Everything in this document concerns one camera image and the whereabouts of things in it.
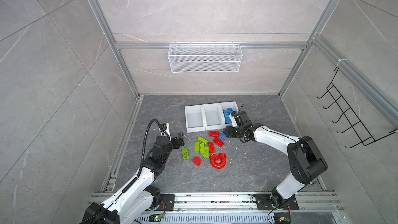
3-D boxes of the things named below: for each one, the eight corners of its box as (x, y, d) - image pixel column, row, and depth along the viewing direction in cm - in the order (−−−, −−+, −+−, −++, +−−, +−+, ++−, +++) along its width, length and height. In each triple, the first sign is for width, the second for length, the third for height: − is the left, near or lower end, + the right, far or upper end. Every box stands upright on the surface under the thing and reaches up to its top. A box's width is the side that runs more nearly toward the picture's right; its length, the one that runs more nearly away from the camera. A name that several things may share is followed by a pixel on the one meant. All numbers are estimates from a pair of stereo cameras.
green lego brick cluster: (194, 157, 90) (194, 156, 88) (194, 139, 97) (194, 137, 95) (209, 157, 90) (209, 156, 88) (208, 139, 97) (208, 137, 95)
